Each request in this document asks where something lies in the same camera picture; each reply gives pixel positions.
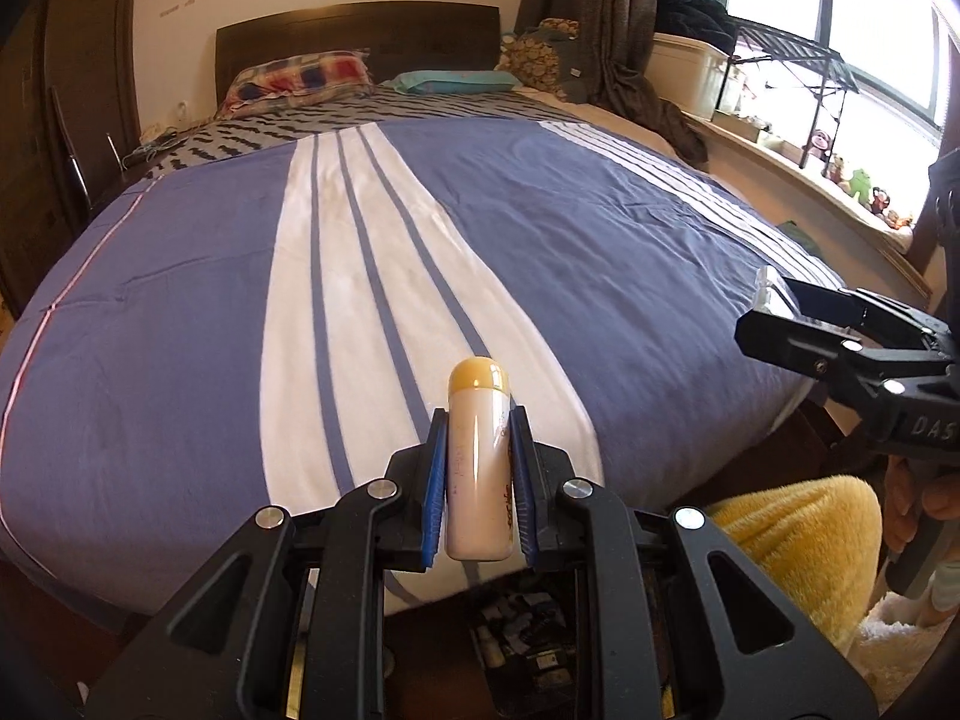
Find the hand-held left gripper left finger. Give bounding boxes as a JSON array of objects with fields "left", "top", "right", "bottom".
[{"left": 84, "top": 406, "right": 451, "bottom": 720}]

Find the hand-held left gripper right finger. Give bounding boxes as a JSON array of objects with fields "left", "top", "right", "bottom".
[{"left": 510, "top": 403, "right": 878, "bottom": 720}]

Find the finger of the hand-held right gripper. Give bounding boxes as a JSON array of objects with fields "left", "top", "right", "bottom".
[
  {"left": 735, "top": 311, "right": 901, "bottom": 403},
  {"left": 782, "top": 277, "right": 938, "bottom": 351}
]

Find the cream bottle with yellow cap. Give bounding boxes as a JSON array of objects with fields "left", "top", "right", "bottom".
[{"left": 444, "top": 356, "right": 515, "bottom": 562}]

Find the clear plastic piece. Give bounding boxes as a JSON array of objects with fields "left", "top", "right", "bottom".
[{"left": 750, "top": 266, "right": 807, "bottom": 323}]

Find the dark metal waste bin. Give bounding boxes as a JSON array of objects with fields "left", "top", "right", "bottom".
[{"left": 465, "top": 570, "right": 582, "bottom": 720}]

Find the person's right hand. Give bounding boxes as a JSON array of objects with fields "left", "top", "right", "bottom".
[{"left": 883, "top": 457, "right": 960, "bottom": 552}]

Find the person's yellow fleece right leg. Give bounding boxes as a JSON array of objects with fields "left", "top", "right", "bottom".
[{"left": 705, "top": 474, "right": 882, "bottom": 653}]

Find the blue white striped duvet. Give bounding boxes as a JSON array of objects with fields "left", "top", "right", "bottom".
[{"left": 0, "top": 116, "right": 848, "bottom": 616}]

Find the white fluffy slipper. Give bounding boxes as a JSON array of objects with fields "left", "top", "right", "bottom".
[{"left": 855, "top": 591, "right": 942, "bottom": 691}]

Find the black metal rack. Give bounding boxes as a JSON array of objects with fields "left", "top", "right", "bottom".
[{"left": 712, "top": 15, "right": 860, "bottom": 170}]

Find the white storage box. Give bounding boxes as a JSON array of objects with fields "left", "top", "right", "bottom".
[{"left": 649, "top": 31, "right": 732, "bottom": 121}]

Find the window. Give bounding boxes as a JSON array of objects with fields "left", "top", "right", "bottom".
[{"left": 720, "top": 0, "right": 960, "bottom": 143}]

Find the black clothes pile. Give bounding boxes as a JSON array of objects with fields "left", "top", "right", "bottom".
[{"left": 656, "top": 0, "right": 740, "bottom": 53}]

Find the brown curtain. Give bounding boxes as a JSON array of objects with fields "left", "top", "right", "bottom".
[{"left": 517, "top": 0, "right": 710, "bottom": 166}]

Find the floral patterned cushion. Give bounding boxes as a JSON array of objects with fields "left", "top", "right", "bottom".
[{"left": 499, "top": 19, "right": 593, "bottom": 102}]

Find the grey zigzag patterned blanket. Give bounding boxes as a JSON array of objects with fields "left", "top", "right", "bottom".
[{"left": 124, "top": 86, "right": 571, "bottom": 173}]

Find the teal pillow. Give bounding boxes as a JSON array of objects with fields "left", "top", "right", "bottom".
[{"left": 386, "top": 69, "right": 521, "bottom": 96}]

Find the red blue checkered pillow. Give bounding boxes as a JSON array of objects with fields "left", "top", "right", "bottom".
[{"left": 225, "top": 50, "right": 374, "bottom": 110}]

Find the dark wooden headboard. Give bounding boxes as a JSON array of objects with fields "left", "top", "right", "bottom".
[{"left": 215, "top": 1, "right": 502, "bottom": 110}]

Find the dark wooden wardrobe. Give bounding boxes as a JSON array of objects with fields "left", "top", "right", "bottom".
[{"left": 0, "top": 0, "right": 143, "bottom": 316}]

